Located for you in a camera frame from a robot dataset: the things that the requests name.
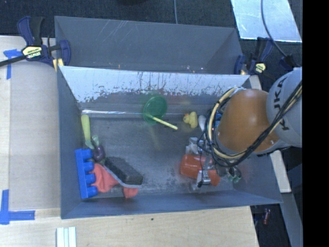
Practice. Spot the orange plastic cylinder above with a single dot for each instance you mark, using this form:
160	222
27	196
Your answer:
190	167

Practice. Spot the yellow rubber duck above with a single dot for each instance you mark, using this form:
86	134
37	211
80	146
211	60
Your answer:
191	119

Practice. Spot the orange cloth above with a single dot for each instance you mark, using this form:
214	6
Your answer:
104	180

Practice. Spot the blue toy building block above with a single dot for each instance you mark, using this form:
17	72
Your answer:
84	174

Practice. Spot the purple toy eggplant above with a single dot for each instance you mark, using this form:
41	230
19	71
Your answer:
98	153

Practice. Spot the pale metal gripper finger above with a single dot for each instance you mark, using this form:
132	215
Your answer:
206	181

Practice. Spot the black sponge with grey base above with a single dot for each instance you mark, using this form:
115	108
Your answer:
124	171

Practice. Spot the green cup with yellow stem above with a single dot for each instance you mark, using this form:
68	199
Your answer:
155	107

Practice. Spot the grey metal bin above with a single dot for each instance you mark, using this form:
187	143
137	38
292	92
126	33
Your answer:
154	150

